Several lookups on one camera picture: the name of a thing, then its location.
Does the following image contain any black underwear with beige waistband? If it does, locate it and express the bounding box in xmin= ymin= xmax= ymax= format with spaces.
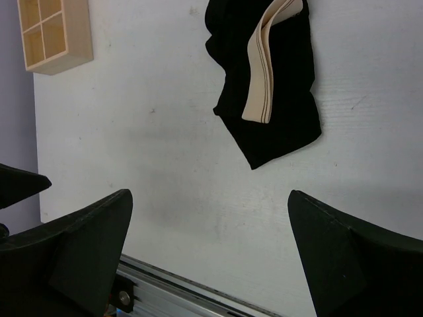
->
xmin=205 ymin=1 xmax=321 ymax=169

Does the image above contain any wooden compartment tray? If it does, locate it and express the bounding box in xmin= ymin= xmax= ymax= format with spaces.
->
xmin=17 ymin=0 xmax=94 ymax=75

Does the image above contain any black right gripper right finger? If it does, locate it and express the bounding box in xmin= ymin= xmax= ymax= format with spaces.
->
xmin=288 ymin=190 xmax=422 ymax=316

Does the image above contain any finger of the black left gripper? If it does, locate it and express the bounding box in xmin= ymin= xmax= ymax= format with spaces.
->
xmin=0 ymin=164 xmax=52 ymax=209

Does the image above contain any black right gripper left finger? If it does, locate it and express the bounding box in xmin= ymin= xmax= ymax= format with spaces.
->
xmin=1 ymin=189 xmax=133 ymax=316

